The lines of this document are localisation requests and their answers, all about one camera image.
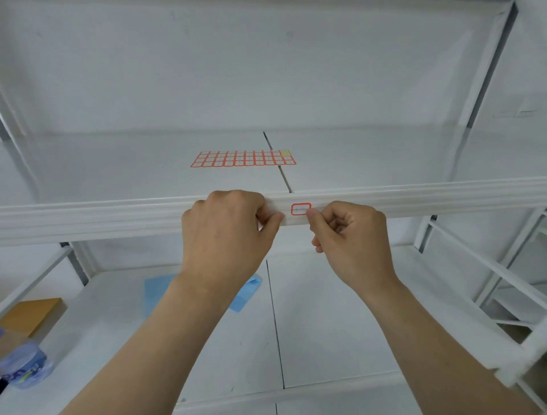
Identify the person's right hand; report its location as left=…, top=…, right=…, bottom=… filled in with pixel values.
left=306, top=201, right=401, bottom=293

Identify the white metal shelf rack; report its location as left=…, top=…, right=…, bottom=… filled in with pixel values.
left=0, top=0, right=547, bottom=415
left=478, top=214, right=547, bottom=334

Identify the person's right forearm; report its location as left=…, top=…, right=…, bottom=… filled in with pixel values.
left=362, top=276, right=542, bottom=415

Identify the person's left hand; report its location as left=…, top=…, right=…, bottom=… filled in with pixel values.
left=181, top=190, right=285, bottom=284

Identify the blue cloth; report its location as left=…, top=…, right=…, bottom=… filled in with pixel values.
left=144, top=274, right=263, bottom=318

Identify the sheet of red label stickers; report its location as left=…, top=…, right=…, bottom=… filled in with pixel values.
left=190, top=150, right=297, bottom=168

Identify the person's left forearm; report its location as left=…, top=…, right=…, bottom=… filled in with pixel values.
left=60, top=272, right=258, bottom=415

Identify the brown cardboard box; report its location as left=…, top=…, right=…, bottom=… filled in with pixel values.
left=0, top=298, right=66, bottom=339

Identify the clear plastic water bottle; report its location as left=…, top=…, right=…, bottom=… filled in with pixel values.
left=0, top=327, right=54, bottom=390

